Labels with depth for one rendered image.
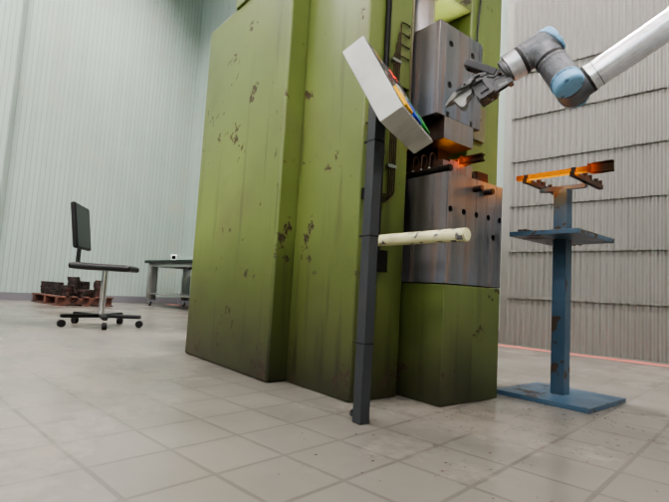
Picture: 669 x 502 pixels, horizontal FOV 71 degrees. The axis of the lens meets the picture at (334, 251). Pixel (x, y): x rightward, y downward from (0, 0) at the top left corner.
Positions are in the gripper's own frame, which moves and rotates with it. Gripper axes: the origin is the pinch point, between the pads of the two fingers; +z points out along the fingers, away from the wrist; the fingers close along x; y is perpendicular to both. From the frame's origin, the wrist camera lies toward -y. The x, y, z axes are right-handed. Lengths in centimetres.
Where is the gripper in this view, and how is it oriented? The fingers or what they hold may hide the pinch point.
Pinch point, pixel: (448, 102)
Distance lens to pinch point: 170.6
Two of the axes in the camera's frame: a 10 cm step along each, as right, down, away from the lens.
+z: -8.0, 4.9, 3.5
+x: 4.5, 1.0, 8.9
